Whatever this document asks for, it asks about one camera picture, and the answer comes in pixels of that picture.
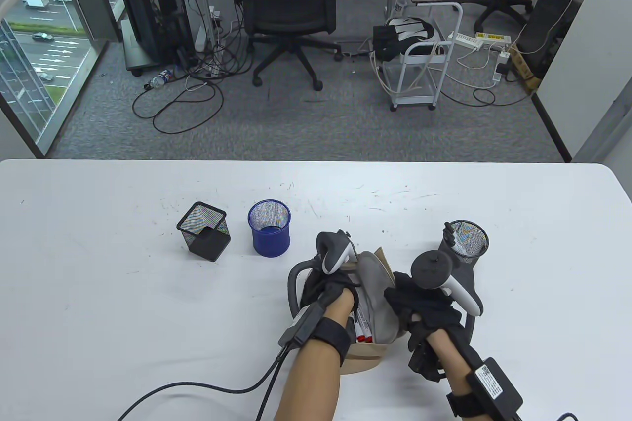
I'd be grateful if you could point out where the black marker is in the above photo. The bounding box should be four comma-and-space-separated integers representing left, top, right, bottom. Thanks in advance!
443, 224, 467, 256

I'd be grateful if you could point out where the black left wrist tracker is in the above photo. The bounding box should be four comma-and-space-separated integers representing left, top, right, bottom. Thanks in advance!
278, 304, 352, 367

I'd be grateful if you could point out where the blue round mesh pen holder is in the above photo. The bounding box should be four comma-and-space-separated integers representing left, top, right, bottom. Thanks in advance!
247, 200, 291, 258

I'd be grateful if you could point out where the white power strip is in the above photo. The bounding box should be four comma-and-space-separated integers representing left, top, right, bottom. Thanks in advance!
448, 32, 485, 50

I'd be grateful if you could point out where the person's left hand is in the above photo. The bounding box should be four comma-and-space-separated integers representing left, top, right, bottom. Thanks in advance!
299, 270, 361, 313

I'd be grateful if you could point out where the person's right hand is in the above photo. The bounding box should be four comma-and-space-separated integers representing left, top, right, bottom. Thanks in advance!
384, 271, 465, 382

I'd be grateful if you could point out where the black wrist tracker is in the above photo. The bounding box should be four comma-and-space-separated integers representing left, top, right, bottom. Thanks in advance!
447, 357, 524, 419
278, 304, 352, 367

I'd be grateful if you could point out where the black right wrist tracker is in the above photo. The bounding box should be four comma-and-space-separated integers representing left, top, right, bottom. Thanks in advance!
447, 357, 524, 419

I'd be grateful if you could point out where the grey white hand controller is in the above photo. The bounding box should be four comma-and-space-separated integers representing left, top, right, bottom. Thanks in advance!
411, 238, 483, 338
288, 230, 357, 318

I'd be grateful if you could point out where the yellow cardboard box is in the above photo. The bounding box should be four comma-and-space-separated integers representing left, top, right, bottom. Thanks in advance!
509, 43, 540, 94

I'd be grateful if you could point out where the tangle of black cables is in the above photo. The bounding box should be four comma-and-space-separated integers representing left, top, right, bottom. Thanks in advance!
185, 0, 255, 80

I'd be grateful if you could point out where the person's right forearm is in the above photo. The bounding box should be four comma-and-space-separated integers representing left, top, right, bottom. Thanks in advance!
425, 327, 494, 421

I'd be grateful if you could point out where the black computer tower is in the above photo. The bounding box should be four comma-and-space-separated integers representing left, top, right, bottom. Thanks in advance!
115, 0, 196, 66

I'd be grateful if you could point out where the person's left forearm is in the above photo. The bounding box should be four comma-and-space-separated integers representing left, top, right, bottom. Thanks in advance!
274, 288, 358, 421

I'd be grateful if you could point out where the black round mesh pen holder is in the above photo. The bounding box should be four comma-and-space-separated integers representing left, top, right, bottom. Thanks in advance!
437, 220, 489, 273

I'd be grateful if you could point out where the looped black cable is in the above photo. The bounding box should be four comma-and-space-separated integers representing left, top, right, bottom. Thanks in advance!
132, 77, 224, 134

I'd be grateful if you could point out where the white rolling cart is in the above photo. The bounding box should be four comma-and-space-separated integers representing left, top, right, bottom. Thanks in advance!
389, 0, 464, 112

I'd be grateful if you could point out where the beige velcro pouch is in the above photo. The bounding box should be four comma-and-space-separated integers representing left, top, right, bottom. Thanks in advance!
296, 246, 410, 376

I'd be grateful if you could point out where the black square mesh pen holder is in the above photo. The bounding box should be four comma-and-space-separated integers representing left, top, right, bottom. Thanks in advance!
176, 201, 232, 263

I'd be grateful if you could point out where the black and white bag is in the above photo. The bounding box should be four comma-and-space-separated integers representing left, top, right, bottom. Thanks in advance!
372, 17, 436, 63

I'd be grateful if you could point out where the large black bag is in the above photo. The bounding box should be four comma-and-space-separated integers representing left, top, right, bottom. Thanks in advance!
516, 0, 581, 78

